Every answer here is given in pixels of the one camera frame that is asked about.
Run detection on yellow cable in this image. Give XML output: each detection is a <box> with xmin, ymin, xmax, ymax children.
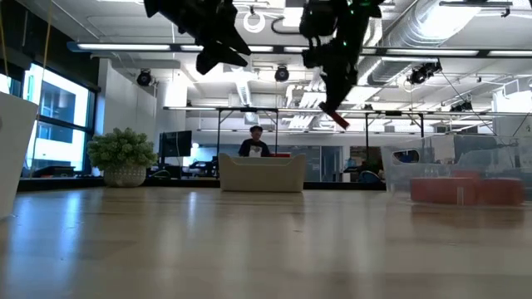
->
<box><xmin>35</xmin><ymin>0</ymin><xmax>54</xmax><ymax>138</ymax></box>

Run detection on white ring ceiling light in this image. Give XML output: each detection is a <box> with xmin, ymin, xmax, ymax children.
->
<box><xmin>243</xmin><ymin>10</ymin><xmax>267</xmax><ymax>34</ymax></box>

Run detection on long linear ceiling light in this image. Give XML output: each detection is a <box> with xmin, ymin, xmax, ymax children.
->
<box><xmin>68</xmin><ymin>41</ymin><xmax>532</xmax><ymax>59</ymax></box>

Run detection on clear plastic bin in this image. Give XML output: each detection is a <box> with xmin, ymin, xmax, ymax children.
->
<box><xmin>380</xmin><ymin>133</ymin><xmax>532</xmax><ymax>208</ymax></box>

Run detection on medium red block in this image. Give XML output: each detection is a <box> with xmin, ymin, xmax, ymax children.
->
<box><xmin>318</xmin><ymin>101</ymin><xmax>352</xmax><ymax>130</ymax></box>

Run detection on black metal rig frame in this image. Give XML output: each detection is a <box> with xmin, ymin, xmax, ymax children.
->
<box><xmin>215</xmin><ymin>106</ymin><xmax>280</xmax><ymax>159</ymax></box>
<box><xmin>364</xmin><ymin>110</ymin><xmax>426</xmax><ymax>167</ymax></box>

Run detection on black ceiling spotlight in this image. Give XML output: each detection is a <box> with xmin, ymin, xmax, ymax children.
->
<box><xmin>273</xmin><ymin>64</ymin><xmax>291</xmax><ymax>83</ymax></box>
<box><xmin>408</xmin><ymin>61</ymin><xmax>443</xmax><ymax>86</ymax></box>
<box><xmin>135</xmin><ymin>68</ymin><xmax>153</xmax><ymax>87</ymax></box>

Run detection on long orange block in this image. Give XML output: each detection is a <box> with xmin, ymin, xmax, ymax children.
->
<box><xmin>410</xmin><ymin>177</ymin><xmax>477</xmax><ymax>207</ymax></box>

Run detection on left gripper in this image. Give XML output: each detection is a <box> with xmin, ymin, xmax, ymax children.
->
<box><xmin>143</xmin><ymin>0</ymin><xmax>252</xmax><ymax>76</ymax></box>

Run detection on blue chair back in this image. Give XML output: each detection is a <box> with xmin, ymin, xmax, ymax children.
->
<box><xmin>359</xmin><ymin>169</ymin><xmax>382</xmax><ymax>184</ymax></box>

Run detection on black computer monitor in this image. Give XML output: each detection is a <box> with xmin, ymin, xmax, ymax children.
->
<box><xmin>158</xmin><ymin>130</ymin><xmax>194</xmax><ymax>158</ymax></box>

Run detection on light grey plastic bin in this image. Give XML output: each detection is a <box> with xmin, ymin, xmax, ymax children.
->
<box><xmin>218</xmin><ymin>152</ymin><xmax>308</xmax><ymax>194</ymax></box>

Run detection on white plastic bin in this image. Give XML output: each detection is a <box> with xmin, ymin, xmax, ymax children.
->
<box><xmin>0</xmin><ymin>91</ymin><xmax>39</xmax><ymax>220</ymax></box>

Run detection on green plant in white pot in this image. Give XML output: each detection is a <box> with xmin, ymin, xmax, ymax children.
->
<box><xmin>86</xmin><ymin>126</ymin><xmax>159</xmax><ymax>188</ymax></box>

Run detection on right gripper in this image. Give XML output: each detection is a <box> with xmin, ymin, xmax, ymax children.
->
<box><xmin>299</xmin><ymin>0</ymin><xmax>386</xmax><ymax>114</ymax></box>

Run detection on black aluminium table frame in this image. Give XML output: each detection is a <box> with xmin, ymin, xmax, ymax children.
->
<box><xmin>18</xmin><ymin>176</ymin><xmax>387</xmax><ymax>192</ymax></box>

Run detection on person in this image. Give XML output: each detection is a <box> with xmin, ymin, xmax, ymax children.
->
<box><xmin>237</xmin><ymin>124</ymin><xmax>272</xmax><ymax>158</ymax></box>

